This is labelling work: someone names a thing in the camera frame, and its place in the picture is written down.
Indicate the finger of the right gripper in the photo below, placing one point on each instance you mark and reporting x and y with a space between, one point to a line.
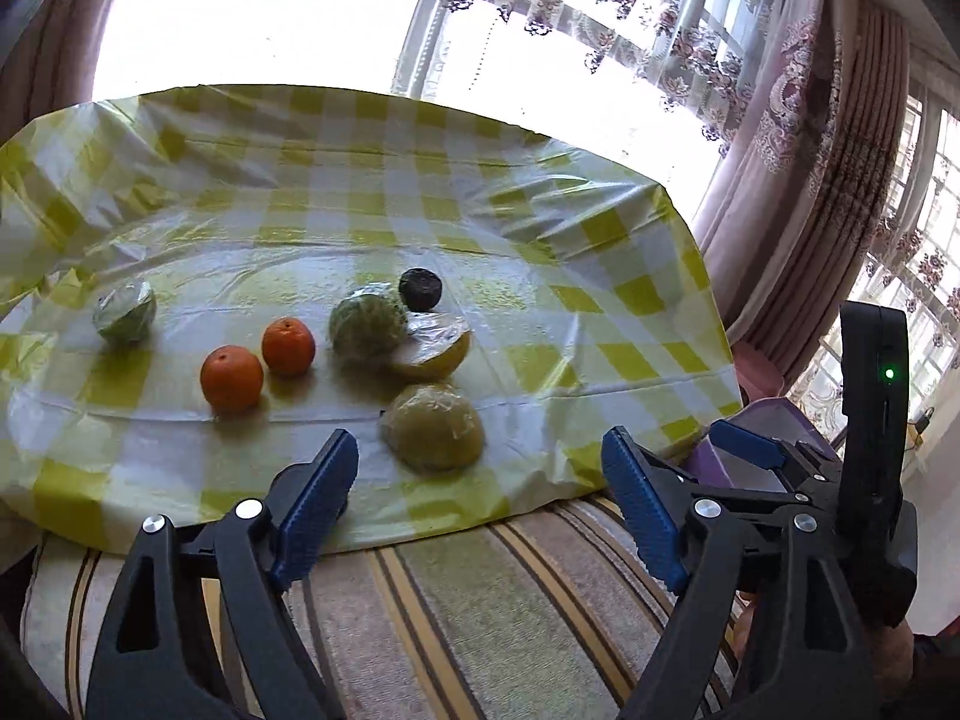
790 465

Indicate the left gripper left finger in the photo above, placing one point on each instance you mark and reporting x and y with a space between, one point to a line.
156 657

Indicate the medium orange tangerine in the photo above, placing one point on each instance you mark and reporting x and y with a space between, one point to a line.
231 379

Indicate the small orange tangerine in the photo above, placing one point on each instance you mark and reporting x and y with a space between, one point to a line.
288 347

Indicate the green fruit half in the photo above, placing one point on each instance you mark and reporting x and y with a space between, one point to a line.
124 315

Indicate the yellow-green fruit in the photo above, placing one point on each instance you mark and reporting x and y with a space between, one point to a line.
431 428

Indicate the yellow cut fruit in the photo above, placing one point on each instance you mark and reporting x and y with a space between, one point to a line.
436 345

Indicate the dark mangosteen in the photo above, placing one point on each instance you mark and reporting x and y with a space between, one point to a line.
420 289

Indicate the person's right hand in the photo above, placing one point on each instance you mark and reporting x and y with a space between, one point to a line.
891 648

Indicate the purple white cardboard box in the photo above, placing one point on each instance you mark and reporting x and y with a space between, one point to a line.
775 418

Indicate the pink plastic stool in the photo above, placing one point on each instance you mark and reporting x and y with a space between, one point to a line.
757 376

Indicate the striped towel cushion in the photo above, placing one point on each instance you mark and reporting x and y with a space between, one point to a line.
548 615

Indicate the pink curtain right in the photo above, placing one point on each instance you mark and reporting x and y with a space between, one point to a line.
799 198

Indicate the pink curtain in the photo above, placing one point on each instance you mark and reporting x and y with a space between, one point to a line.
799 198
52 65

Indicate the yellow checkered plastic tablecloth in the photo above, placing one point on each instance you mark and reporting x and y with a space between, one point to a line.
587 300

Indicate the floral lace sheer curtain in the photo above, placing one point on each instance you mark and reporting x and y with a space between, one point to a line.
666 83

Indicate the pink curtain left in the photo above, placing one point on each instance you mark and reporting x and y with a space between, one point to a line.
52 65

